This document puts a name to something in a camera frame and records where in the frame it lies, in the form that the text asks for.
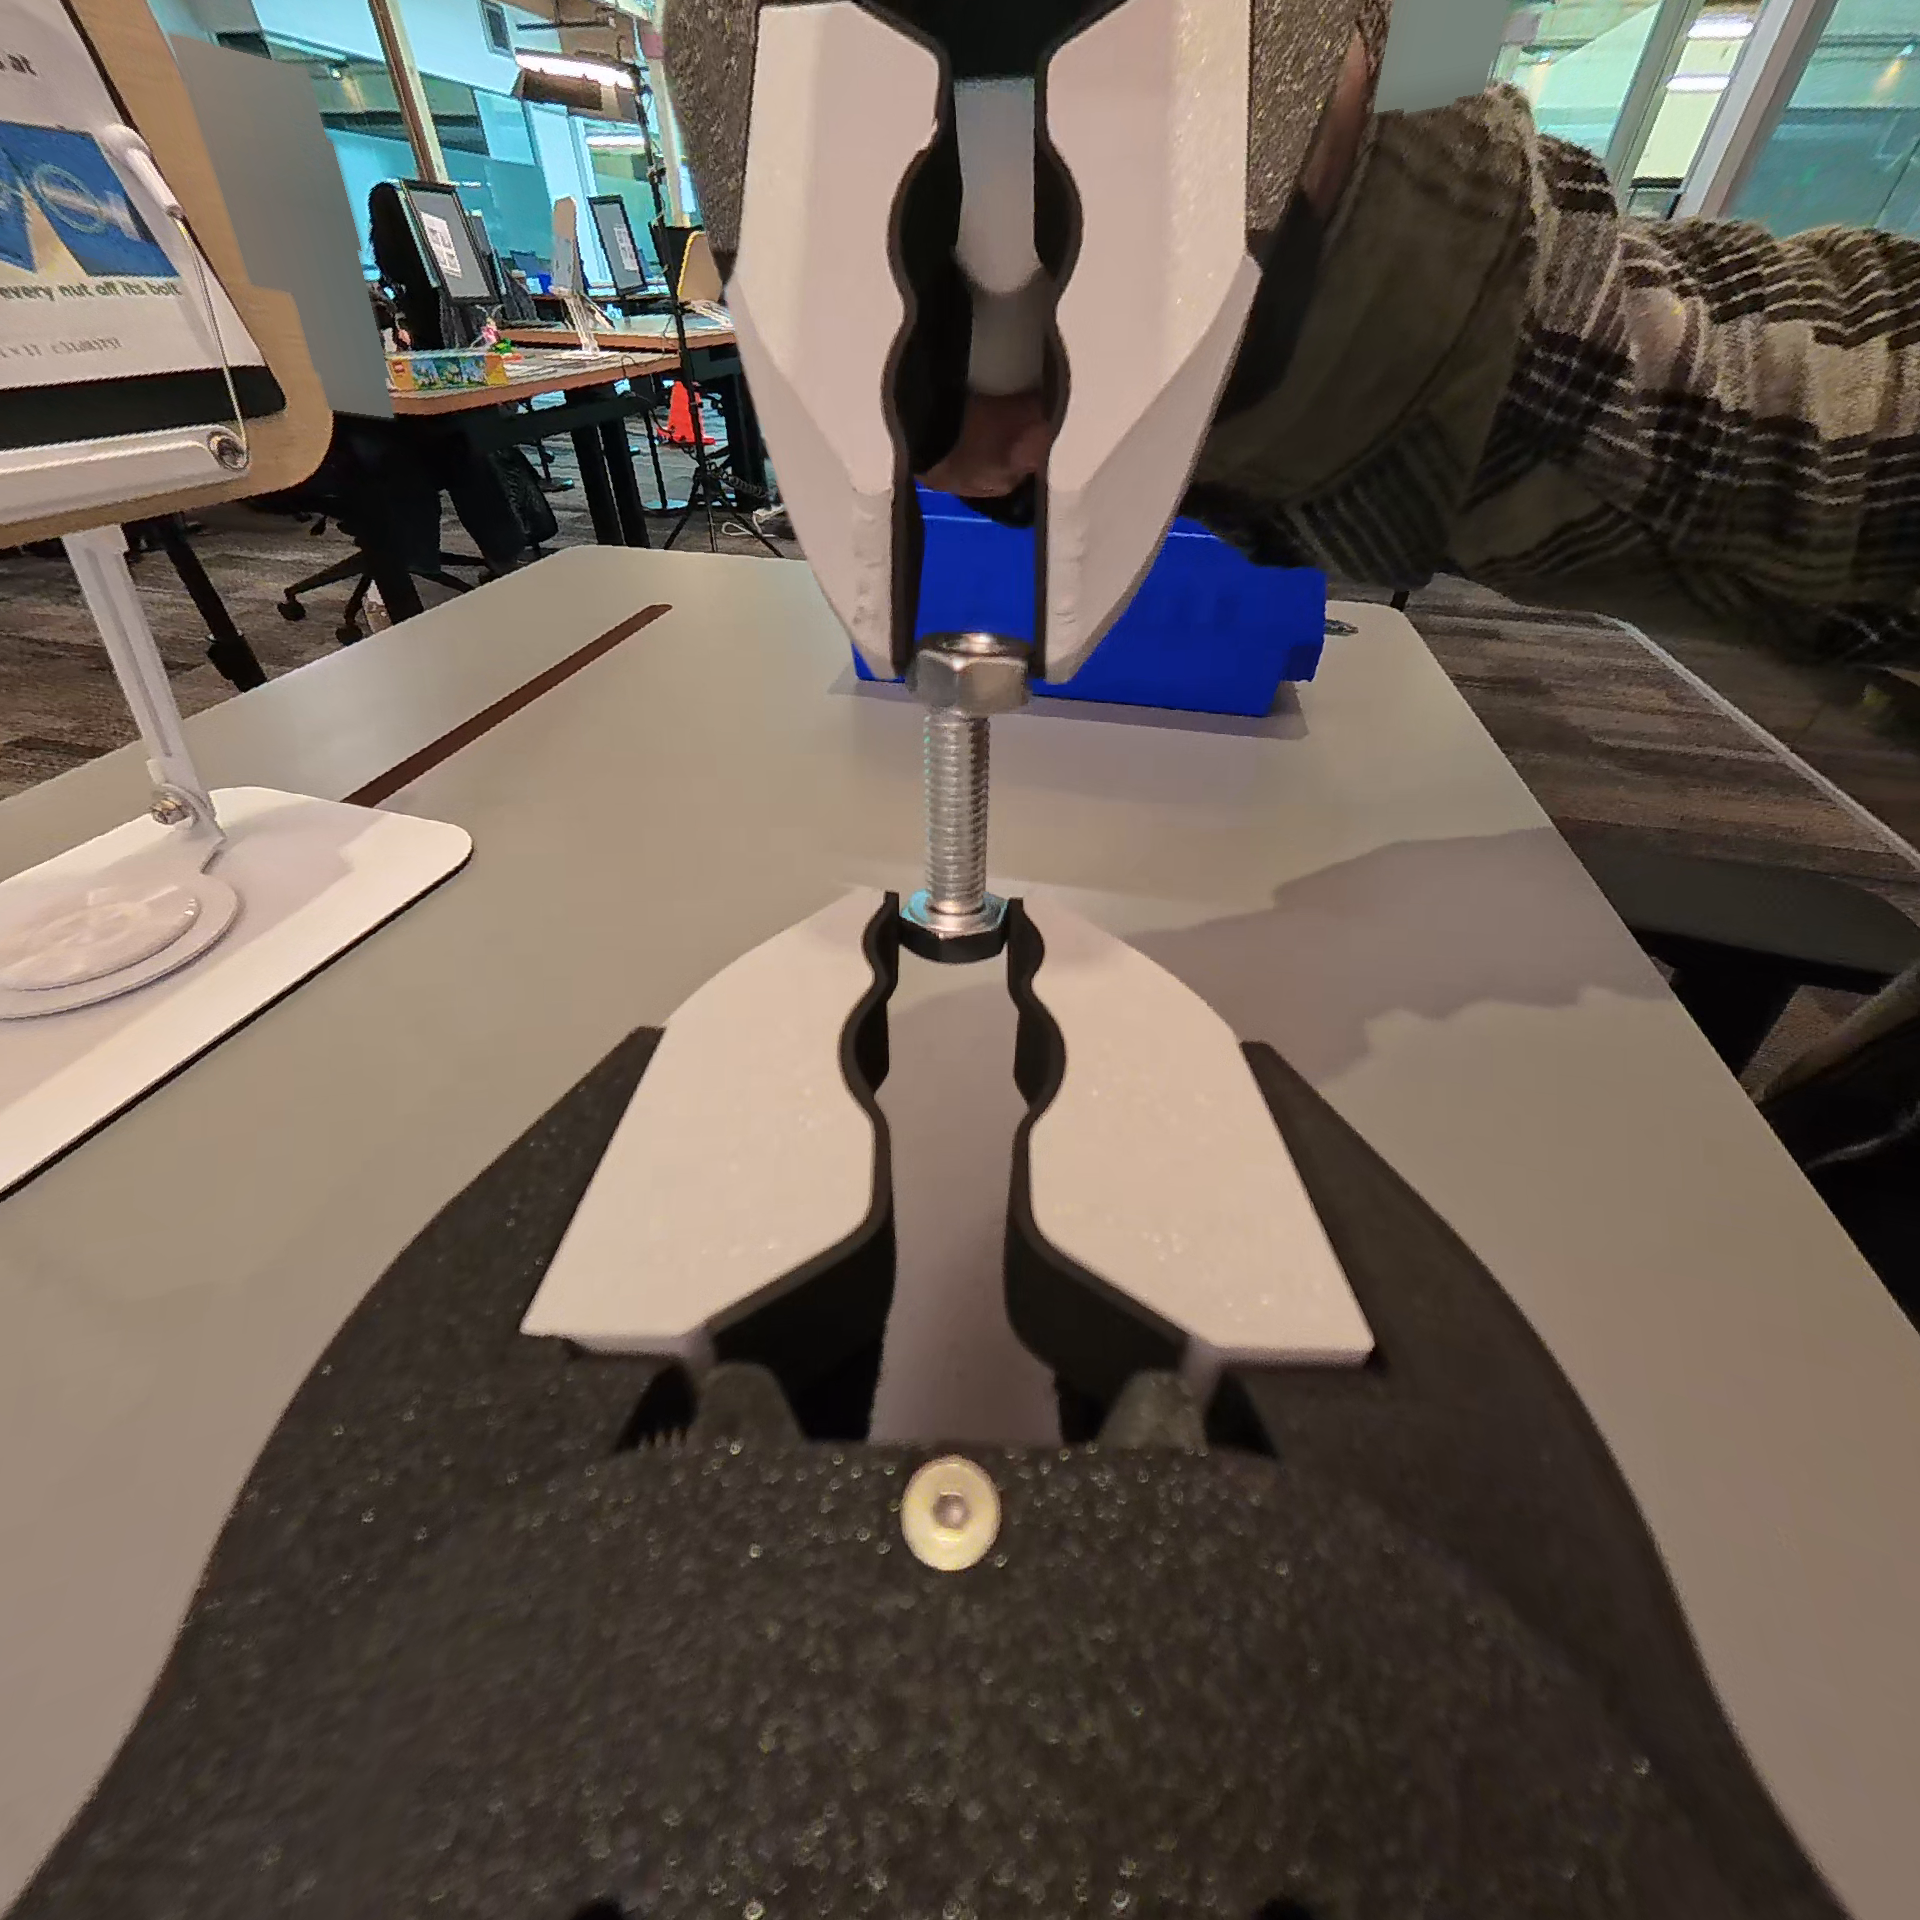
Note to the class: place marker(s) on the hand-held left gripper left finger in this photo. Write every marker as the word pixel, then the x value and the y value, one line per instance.
pixel 721 1170

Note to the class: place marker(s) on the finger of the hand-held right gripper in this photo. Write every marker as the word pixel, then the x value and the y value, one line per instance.
pixel 1161 299
pixel 818 299

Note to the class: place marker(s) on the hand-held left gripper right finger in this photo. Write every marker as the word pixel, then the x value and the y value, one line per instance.
pixel 1185 1185

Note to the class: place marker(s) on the silver hex nut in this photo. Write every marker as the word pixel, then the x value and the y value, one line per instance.
pixel 945 941

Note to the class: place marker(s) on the blue plastic bin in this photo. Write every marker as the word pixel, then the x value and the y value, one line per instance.
pixel 1201 629

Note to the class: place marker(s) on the silver hex bolt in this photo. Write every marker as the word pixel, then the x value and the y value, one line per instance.
pixel 961 780

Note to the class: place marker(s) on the person's right forearm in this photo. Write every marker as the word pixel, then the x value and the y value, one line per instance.
pixel 1575 376

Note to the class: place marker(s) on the person's right hand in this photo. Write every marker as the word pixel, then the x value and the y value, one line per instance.
pixel 1002 445

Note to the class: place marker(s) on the orange traffic cone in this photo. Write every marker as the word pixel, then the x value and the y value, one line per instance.
pixel 682 417

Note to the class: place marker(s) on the black tripod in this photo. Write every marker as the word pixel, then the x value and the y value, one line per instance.
pixel 721 451

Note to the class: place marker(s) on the long wooden desk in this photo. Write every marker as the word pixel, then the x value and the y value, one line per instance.
pixel 599 369

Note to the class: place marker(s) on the black monitor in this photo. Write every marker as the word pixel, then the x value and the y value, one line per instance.
pixel 450 240

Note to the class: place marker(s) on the colourful toy box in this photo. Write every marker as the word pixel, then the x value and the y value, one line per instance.
pixel 442 370

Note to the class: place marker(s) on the white tablet stand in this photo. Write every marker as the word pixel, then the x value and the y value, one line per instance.
pixel 299 931

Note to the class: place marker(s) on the grey partition panel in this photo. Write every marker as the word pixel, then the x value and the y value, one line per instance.
pixel 284 224

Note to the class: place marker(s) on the dark grey chair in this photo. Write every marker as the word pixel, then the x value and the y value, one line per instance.
pixel 1769 914

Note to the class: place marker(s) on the tablet with wooden frame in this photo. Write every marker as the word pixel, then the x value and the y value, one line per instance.
pixel 90 194

